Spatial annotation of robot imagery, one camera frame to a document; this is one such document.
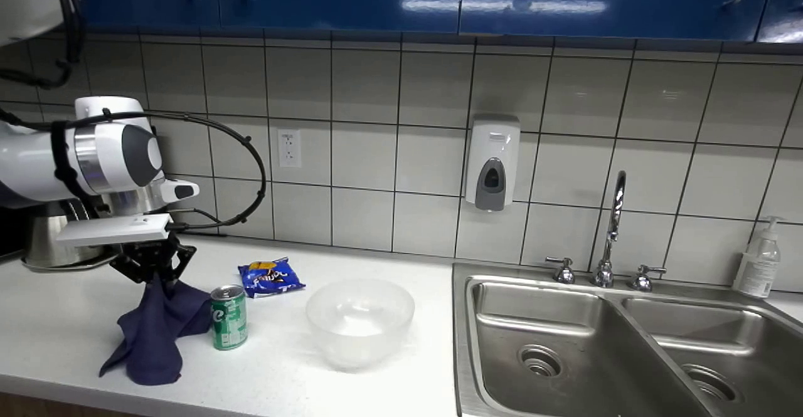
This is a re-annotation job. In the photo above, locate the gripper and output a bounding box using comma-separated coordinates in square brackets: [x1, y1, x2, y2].
[110, 236, 197, 285]

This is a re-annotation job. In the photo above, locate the white wall soap dispenser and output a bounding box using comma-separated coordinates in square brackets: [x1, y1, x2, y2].
[465, 114, 521, 212]

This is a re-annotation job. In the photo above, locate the chrome tap lever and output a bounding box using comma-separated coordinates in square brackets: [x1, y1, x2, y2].
[630, 265, 667, 293]
[545, 256, 577, 285]

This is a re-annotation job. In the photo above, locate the chrome tap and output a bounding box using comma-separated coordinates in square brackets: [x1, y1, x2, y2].
[590, 171, 628, 288]

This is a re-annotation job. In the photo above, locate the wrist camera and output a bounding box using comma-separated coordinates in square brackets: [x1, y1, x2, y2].
[55, 213, 174, 248]

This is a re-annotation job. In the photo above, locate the clear plastic bowl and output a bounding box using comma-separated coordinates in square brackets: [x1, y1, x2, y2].
[306, 278, 416, 371]

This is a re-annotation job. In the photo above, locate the silver metal kettle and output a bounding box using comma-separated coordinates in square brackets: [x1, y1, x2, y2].
[21, 200, 119, 273]

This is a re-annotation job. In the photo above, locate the white wall socket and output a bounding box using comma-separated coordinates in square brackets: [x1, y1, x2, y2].
[277, 129, 302, 169]

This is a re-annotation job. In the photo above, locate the blue snack bag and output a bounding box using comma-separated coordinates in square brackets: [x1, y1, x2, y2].
[238, 257, 307, 299]

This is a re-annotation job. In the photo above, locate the steel double sink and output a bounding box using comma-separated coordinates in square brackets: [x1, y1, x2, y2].
[452, 262, 803, 417]

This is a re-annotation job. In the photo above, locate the clear pump sanitizer bottle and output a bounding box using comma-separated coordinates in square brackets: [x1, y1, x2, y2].
[732, 216, 785, 299]

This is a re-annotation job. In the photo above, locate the dark blue towel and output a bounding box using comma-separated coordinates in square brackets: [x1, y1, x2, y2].
[98, 275, 213, 386]

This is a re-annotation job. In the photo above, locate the green soda can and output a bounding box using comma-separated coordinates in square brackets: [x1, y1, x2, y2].
[210, 285, 248, 351]

